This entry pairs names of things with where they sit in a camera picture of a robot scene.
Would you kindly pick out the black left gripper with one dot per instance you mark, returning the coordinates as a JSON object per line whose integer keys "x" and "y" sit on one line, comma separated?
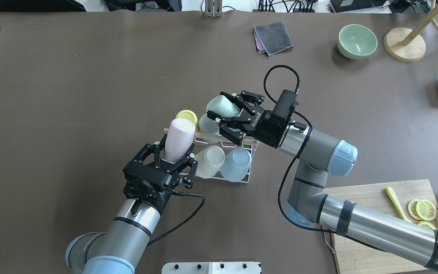
{"x": 145, "y": 156}

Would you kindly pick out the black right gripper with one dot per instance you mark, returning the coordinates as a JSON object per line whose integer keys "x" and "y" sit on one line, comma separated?
{"x": 261, "y": 130}

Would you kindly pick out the green plastic cup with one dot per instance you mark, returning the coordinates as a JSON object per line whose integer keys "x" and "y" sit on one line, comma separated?
{"x": 222, "y": 106}

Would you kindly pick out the pink plastic cup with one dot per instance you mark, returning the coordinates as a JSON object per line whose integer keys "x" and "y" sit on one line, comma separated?
{"x": 179, "y": 138}

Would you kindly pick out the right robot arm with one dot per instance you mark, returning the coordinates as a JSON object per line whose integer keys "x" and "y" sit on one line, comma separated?
{"x": 319, "y": 155}

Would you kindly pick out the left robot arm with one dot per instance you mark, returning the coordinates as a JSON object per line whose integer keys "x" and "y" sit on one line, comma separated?
{"x": 119, "y": 250}

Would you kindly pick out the grey plastic cup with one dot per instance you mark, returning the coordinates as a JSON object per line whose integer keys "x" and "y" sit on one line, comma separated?
{"x": 208, "y": 126}

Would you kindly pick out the white plastic cup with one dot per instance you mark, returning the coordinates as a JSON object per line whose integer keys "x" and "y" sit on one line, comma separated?
{"x": 209, "y": 161}

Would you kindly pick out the light blue plastic cup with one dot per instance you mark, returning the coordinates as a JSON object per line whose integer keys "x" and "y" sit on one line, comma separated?
{"x": 236, "y": 165}

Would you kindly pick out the yellow plastic cup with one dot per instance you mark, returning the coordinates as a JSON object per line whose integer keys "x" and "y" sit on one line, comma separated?
{"x": 189, "y": 115}

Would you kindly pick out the grey folded cloth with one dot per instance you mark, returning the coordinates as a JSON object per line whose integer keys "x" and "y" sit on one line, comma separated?
{"x": 272, "y": 38}

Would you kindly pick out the white control box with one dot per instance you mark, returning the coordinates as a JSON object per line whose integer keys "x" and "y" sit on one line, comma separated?
{"x": 219, "y": 267}

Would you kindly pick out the green bowl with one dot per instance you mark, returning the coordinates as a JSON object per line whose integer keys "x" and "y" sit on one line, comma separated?
{"x": 356, "y": 41}

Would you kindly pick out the yellow plastic knife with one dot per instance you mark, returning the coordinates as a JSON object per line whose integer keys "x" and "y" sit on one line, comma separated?
{"x": 394, "y": 199}

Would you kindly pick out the wooden cutting board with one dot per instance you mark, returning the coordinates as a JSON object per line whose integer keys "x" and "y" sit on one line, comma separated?
{"x": 355, "y": 258}

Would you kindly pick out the wooden stand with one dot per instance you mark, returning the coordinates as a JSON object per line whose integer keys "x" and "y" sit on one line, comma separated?
{"x": 408, "y": 45}

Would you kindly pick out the upper lemon slice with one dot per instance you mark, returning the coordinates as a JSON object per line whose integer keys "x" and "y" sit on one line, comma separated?
{"x": 422, "y": 209}

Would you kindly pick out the lemon slice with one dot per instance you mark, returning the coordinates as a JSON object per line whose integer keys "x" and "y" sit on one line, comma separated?
{"x": 426, "y": 224}
{"x": 422, "y": 209}

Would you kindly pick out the lower lemon slice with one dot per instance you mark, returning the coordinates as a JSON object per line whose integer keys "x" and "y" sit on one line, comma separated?
{"x": 426, "y": 224}

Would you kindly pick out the white wire cup holder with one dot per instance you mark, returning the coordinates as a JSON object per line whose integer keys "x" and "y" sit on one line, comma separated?
{"x": 206, "y": 140}

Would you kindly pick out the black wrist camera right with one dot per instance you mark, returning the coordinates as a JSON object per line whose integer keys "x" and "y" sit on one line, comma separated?
{"x": 284, "y": 108}

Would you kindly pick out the aluminium frame post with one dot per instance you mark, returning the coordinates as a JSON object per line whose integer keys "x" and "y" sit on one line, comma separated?
{"x": 213, "y": 8}

